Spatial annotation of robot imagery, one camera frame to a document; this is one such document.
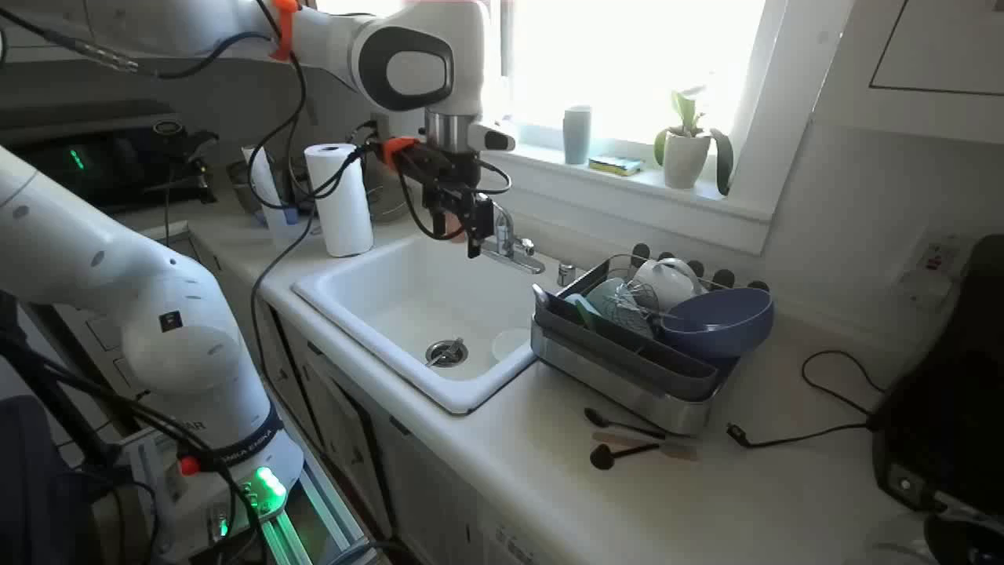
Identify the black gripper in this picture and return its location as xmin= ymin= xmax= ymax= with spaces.
xmin=400 ymin=142 xmax=499 ymax=259

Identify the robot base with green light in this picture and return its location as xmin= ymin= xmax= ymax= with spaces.
xmin=103 ymin=417 xmax=380 ymax=565

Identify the white window sill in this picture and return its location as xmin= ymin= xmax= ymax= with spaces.
xmin=475 ymin=139 xmax=778 ymax=259

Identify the grey dish rack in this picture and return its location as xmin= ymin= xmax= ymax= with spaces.
xmin=528 ymin=240 xmax=778 ymax=440

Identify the chrome faucet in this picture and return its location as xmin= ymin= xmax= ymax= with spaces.
xmin=482 ymin=199 xmax=550 ymax=275

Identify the white kitchen sink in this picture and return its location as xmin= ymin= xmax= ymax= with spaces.
xmin=289 ymin=228 xmax=559 ymax=417

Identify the white paper towel roll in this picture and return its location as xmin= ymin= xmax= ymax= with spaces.
xmin=301 ymin=142 xmax=376 ymax=259

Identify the metal sink drain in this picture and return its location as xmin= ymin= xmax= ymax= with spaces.
xmin=424 ymin=334 xmax=472 ymax=370

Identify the green yellow sponge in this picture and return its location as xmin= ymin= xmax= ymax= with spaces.
xmin=588 ymin=154 xmax=648 ymax=180

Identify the white bowl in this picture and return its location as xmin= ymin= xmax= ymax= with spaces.
xmin=627 ymin=253 xmax=704 ymax=313

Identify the white plastic bottle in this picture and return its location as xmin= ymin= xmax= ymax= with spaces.
xmin=245 ymin=143 xmax=307 ymax=252

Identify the potted plant in white pot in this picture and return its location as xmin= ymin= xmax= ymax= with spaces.
xmin=653 ymin=86 xmax=737 ymax=198

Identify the black measuring spoon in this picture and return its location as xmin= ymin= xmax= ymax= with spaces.
xmin=588 ymin=440 xmax=666 ymax=475
xmin=582 ymin=406 xmax=672 ymax=442

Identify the white lower cabinet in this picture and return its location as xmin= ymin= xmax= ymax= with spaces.
xmin=249 ymin=294 xmax=559 ymax=565

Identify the blue bowl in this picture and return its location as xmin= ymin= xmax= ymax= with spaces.
xmin=653 ymin=284 xmax=778 ymax=365

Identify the black box with green light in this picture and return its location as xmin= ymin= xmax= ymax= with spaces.
xmin=0 ymin=97 xmax=225 ymax=215

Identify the black stand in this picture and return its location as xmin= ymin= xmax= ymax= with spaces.
xmin=0 ymin=293 xmax=139 ymax=497

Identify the dark blue fabric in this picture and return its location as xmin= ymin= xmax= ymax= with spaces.
xmin=0 ymin=392 xmax=103 ymax=565

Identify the large black appliance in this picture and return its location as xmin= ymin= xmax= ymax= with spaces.
xmin=868 ymin=233 xmax=1004 ymax=528

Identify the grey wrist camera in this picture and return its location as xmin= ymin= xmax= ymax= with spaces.
xmin=467 ymin=120 xmax=517 ymax=154

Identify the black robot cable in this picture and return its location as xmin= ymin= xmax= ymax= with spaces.
xmin=0 ymin=0 xmax=516 ymax=348

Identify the black power cable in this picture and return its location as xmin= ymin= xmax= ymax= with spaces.
xmin=725 ymin=346 xmax=890 ymax=452

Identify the white wall outlet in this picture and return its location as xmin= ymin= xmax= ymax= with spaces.
xmin=903 ymin=228 xmax=969 ymax=308

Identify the white wall cabinet door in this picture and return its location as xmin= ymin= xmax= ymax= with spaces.
xmin=868 ymin=0 xmax=1004 ymax=99

